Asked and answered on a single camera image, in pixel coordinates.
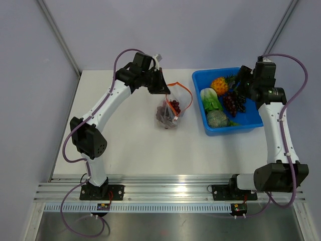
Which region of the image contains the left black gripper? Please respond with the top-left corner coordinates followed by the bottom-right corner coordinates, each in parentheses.
top-left (141, 67), bottom-right (171, 94)

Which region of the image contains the blue black grape bunch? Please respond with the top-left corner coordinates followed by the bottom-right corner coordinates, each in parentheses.
top-left (236, 95), bottom-right (246, 113)

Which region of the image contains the clear zip bag orange zipper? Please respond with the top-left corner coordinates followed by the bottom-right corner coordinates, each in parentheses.
top-left (155, 82), bottom-right (193, 130)

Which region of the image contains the dark purple grape bunch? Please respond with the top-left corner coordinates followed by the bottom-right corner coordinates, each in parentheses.
top-left (155, 100), bottom-right (178, 129)

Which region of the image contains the red grape bunch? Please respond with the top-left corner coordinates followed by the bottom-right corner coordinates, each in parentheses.
top-left (170, 100), bottom-right (181, 114)

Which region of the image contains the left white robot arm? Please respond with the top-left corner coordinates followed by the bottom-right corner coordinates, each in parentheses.
top-left (70, 50), bottom-right (170, 201)

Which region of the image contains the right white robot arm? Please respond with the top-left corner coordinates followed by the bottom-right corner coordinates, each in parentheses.
top-left (227, 61), bottom-right (309, 199)

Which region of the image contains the orange toy pineapple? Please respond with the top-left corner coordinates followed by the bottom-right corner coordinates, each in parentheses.
top-left (210, 77), bottom-right (229, 96)

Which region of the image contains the blue plastic bin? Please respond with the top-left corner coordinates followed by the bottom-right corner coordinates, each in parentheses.
top-left (192, 67), bottom-right (263, 136)

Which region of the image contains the green cabbage toy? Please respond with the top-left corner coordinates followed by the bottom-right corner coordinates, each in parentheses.
top-left (200, 88), bottom-right (223, 113)

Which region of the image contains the small green grape bunch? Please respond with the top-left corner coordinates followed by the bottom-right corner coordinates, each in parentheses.
top-left (228, 120), bottom-right (241, 127)

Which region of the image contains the green cantaloupe melon toy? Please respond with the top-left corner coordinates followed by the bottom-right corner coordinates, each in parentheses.
top-left (206, 110), bottom-right (229, 128)

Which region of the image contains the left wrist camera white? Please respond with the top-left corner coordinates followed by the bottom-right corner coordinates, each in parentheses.
top-left (152, 54), bottom-right (162, 70)

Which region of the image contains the aluminium rail frame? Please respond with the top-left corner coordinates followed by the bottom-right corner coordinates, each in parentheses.
top-left (34, 173), bottom-right (306, 204)

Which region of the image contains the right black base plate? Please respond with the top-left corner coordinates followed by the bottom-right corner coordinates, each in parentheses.
top-left (208, 185), bottom-right (258, 201)

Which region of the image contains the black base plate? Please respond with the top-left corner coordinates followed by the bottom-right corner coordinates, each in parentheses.
top-left (79, 183), bottom-right (125, 201)
top-left (208, 185), bottom-right (258, 201)

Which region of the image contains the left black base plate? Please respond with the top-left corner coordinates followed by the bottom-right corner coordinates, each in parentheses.
top-left (79, 183), bottom-right (125, 201)

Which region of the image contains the white slotted cable duct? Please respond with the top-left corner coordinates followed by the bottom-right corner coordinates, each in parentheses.
top-left (44, 203), bottom-right (232, 213)

